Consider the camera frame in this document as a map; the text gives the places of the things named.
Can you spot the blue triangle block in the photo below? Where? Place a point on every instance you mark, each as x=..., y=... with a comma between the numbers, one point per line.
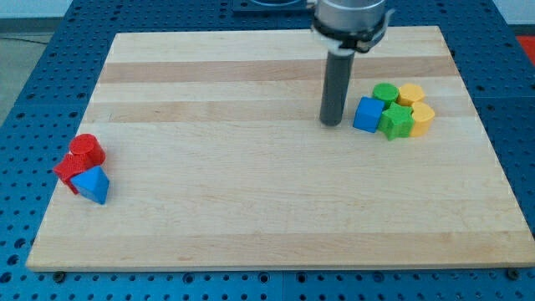
x=92, y=184

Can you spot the blue cube block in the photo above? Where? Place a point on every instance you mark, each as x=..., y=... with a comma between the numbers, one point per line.
x=368, y=113

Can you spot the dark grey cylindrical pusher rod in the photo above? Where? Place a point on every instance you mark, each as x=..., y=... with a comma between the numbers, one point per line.
x=336, y=81

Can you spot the green star block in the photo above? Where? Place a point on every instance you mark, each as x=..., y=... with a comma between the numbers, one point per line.
x=396, y=121

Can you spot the green cylinder block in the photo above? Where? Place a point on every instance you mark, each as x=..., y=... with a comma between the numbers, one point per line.
x=386, y=92

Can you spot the yellow hexagon block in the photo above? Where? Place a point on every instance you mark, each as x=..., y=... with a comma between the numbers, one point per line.
x=410, y=94

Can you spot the yellow heart block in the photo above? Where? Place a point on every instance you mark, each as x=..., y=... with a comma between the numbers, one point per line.
x=423, y=116

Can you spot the red cylinder block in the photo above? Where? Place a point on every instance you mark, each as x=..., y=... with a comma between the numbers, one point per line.
x=87, y=145

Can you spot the red star block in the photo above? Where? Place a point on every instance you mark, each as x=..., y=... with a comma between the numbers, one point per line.
x=70, y=166

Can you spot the dark blue base plate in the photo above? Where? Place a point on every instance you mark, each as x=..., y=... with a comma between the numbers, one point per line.
x=271, y=6

